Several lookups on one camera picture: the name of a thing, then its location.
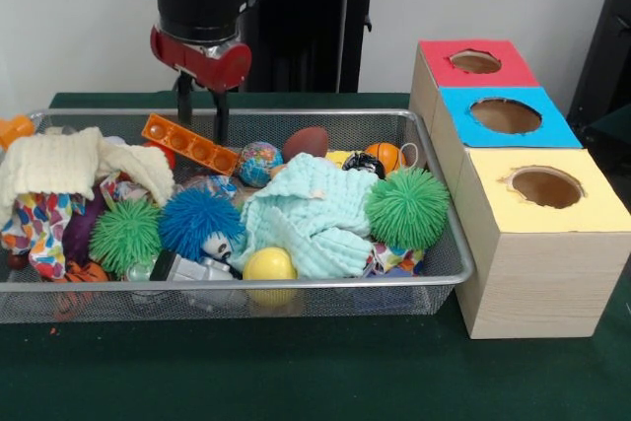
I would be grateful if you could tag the large green spiky ball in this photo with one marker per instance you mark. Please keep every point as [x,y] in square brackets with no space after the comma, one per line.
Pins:
[124,236]

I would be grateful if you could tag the orange plastic toy piece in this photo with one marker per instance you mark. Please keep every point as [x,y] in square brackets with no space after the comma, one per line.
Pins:
[15,130]

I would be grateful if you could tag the plain yellow ball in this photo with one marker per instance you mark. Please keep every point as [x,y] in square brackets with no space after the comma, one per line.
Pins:
[268,265]

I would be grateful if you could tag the wooden box with three holes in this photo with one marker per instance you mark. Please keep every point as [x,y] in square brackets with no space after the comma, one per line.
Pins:
[542,268]

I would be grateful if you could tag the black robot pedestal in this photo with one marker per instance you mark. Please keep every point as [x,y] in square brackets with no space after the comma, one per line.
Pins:
[315,21]

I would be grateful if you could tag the long orange block with holes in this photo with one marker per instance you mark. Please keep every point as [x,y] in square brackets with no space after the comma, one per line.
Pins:
[187,142]

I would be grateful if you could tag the blue spiky toy with face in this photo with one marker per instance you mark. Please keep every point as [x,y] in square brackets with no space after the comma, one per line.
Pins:
[197,219]

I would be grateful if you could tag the mint ribbed cloth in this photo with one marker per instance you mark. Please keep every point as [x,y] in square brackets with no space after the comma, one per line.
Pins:
[305,214]

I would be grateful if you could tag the small brown football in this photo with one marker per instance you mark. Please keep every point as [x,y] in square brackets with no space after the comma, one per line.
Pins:
[305,142]

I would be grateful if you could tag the black upright panel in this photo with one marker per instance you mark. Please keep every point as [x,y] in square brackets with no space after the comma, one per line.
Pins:
[606,46]

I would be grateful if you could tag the cream ribbed cloth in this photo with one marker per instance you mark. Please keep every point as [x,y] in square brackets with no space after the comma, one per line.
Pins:
[54,160]

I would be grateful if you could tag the small orange basketball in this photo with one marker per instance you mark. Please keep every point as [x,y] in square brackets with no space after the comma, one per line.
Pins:
[387,157]

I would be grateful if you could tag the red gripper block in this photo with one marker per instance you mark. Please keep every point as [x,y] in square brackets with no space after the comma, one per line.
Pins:
[227,68]

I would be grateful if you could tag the colourful globe ball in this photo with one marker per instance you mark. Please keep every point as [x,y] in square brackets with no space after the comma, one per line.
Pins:
[260,163]

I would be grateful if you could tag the shallow clear mesh bin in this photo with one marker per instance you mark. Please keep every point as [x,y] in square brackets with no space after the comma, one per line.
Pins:
[148,302]

